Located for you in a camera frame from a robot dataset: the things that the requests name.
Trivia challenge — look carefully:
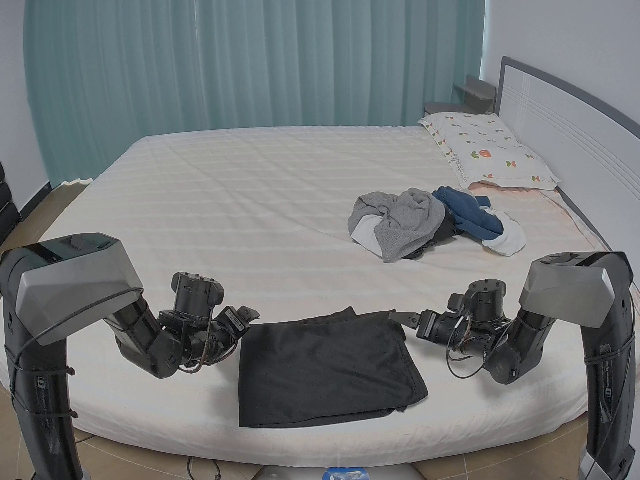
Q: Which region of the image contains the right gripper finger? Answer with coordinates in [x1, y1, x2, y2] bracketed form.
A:
[388, 310, 421, 329]

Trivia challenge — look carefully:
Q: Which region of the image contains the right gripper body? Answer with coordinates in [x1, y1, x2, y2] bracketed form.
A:
[416, 309, 457, 345]

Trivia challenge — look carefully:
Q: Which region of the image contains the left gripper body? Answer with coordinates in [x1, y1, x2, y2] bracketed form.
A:
[209, 306, 252, 355]

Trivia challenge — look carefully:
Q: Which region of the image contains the black T-shirt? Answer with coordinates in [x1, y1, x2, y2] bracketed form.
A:
[237, 306, 430, 429]

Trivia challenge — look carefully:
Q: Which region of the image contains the pile of clothes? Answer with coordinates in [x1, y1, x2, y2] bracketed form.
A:
[347, 185, 527, 264]

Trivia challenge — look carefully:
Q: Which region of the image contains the bed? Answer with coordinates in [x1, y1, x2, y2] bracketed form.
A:
[30, 55, 640, 470]

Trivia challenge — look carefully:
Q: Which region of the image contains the white printed pillow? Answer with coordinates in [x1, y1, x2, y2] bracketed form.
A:
[417, 112, 562, 190]

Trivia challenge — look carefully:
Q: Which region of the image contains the grey bedside table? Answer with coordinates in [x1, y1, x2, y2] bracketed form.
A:
[424, 74, 497, 116]

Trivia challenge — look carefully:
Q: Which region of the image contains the blue-green curtain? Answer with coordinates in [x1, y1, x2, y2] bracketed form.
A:
[22, 0, 200, 183]
[192, 0, 488, 130]

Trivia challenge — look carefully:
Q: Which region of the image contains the black cable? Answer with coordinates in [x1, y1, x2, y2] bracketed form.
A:
[446, 313, 487, 380]
[186, 457, 222, 480]

